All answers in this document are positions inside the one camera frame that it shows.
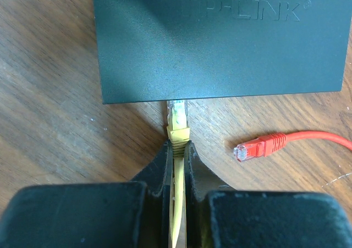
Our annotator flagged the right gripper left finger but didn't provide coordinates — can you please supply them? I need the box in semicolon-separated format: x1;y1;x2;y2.
1;141;173;247

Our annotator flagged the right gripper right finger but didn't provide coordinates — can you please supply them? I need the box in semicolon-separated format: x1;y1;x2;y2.
184;142;351;247

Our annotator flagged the red ethernet cable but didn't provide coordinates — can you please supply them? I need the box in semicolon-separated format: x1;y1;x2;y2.
233;130;352;163

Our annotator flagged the yellow ethernet cable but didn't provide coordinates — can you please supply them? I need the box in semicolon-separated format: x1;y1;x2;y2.
165;99;191;248

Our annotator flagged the black network switch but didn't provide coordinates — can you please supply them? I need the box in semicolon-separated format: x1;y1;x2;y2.
93;0;351;104

